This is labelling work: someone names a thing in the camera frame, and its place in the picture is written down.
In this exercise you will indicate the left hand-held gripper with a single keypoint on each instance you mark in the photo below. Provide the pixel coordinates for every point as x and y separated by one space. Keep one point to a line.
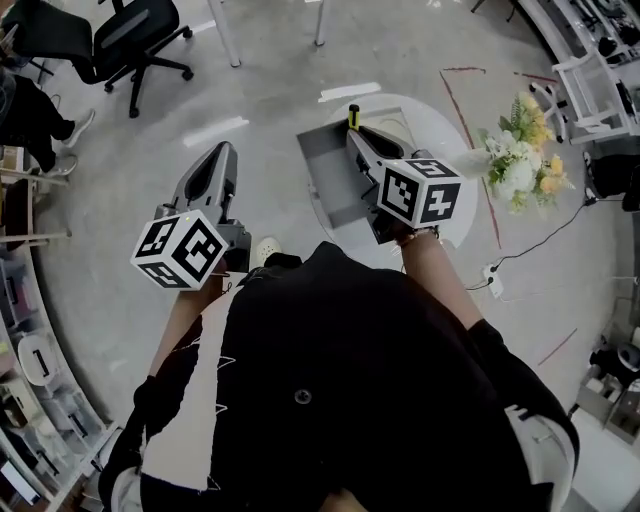
187 247

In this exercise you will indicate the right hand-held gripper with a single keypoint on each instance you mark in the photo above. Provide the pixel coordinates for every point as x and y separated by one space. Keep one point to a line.
400 192

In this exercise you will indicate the grey box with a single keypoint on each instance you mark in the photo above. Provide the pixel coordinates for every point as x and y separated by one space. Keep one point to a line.
327 165

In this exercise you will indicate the yellow black utility knife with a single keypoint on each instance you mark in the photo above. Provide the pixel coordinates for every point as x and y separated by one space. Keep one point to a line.
354 116

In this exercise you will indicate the person's left forearm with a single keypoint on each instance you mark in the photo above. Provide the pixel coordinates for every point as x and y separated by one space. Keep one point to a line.
180 325

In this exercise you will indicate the person's right forearm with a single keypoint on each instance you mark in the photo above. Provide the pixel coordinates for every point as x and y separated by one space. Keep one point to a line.
440 280

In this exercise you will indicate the open cardboard box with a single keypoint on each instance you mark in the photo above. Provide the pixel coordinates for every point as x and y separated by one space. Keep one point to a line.
607 405

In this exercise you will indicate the round white table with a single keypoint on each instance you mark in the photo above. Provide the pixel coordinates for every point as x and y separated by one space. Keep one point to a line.
440 132

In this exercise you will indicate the person's white shoe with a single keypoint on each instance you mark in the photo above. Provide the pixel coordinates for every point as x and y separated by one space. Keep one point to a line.
267 250

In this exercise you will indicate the white yellow flower bouquet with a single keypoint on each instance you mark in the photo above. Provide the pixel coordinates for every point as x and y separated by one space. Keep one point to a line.
520 160

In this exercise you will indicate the white power strip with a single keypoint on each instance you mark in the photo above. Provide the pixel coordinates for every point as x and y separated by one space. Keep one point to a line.
493 280

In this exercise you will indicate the wooden stool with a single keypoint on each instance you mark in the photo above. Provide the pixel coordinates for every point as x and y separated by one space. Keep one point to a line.
22 210

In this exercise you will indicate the white table leg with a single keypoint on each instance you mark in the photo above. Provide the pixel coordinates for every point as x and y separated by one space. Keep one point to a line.
225 30
319 22

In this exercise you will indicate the person's black clothing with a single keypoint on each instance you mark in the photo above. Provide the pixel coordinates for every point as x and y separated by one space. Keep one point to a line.
350 390

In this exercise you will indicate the white storage shelf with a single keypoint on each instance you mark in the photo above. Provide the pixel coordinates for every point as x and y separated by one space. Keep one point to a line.
35 390

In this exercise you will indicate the white wheeled rack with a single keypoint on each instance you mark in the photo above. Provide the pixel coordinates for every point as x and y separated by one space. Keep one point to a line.
585 95

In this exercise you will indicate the black bag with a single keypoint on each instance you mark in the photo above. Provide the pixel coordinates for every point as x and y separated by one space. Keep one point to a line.
617 175

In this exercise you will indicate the black office chair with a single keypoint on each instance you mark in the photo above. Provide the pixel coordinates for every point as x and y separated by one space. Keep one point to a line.
125 35

